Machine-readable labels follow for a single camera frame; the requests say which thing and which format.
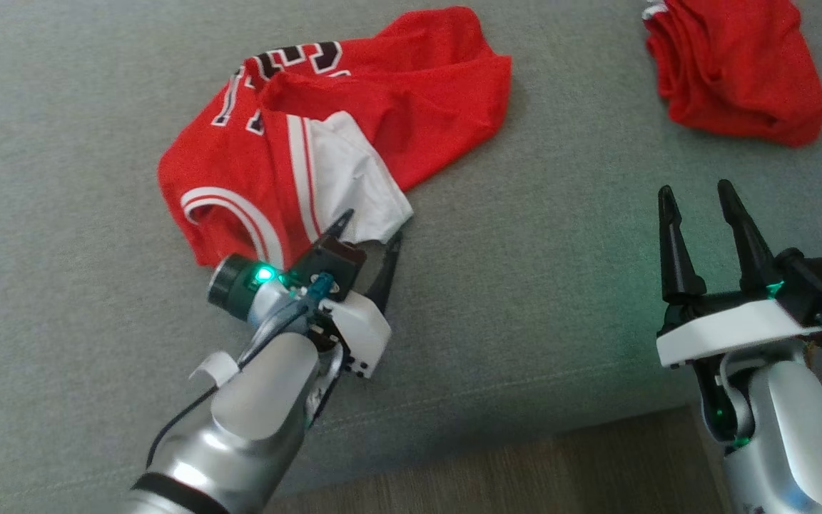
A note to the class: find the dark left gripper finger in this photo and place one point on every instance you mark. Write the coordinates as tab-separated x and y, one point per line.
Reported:
340	227
386	275

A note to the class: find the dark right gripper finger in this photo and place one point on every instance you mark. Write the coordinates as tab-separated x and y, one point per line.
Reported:
678	264
750	257

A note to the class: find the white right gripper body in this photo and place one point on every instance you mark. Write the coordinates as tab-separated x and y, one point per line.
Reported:
725	332

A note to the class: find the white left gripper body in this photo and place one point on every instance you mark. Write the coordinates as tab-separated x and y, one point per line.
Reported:
364	335

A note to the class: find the red basketball jersey shirt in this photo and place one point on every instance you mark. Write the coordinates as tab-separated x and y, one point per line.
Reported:
397	107

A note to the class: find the red basketball shorts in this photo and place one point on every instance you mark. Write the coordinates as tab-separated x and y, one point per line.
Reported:
739	64

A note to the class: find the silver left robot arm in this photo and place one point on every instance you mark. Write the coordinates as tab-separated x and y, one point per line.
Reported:
254	400

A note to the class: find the grey sofa seat cushion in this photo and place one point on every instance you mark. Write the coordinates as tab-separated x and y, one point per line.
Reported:
61	214

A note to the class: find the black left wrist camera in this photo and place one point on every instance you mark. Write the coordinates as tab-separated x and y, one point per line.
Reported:
336	260

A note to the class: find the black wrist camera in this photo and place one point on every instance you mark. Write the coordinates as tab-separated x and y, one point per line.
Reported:
336	260
821	282

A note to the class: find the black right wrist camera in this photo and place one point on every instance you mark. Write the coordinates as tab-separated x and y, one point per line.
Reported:
821	282

